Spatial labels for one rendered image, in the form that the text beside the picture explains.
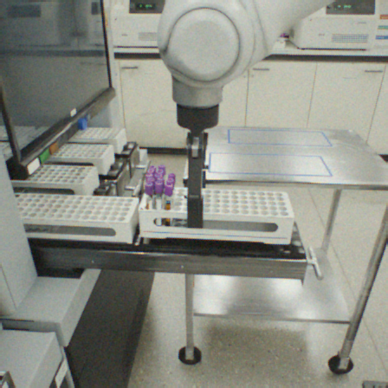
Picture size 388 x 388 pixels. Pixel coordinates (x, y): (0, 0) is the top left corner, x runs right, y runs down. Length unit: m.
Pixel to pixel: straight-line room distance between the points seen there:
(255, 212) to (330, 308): 0.78
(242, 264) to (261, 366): 0.87
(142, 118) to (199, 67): 2.74
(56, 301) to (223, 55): 0.57
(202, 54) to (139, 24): 2.61
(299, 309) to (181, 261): 0.73
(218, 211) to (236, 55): 0.37
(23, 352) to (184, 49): 0.55
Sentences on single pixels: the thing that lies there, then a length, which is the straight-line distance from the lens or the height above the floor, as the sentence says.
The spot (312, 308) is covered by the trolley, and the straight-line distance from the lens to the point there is 1.39.
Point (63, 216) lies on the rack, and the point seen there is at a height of 0.86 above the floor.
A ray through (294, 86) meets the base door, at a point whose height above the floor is 0.63.
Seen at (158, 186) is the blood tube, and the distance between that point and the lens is 0.66.
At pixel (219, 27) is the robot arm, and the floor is 1.23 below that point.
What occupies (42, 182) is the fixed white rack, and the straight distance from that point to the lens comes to 0.92.
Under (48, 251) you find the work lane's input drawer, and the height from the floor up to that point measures 0.80.
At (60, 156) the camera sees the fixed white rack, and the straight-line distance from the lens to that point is 1.07.
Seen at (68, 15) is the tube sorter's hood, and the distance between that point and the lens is 0.95.
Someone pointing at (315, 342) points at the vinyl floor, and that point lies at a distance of 1.67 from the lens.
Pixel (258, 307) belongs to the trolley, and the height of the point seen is 0.28.
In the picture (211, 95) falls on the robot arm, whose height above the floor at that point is 1.11.
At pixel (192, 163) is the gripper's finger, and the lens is 0.60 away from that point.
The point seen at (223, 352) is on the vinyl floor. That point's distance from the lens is 1.57.
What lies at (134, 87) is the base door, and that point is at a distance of 3.06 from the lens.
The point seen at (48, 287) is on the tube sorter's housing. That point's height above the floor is 0.73.
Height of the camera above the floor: 1.25
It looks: 30 degrees down
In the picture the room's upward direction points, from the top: straight up
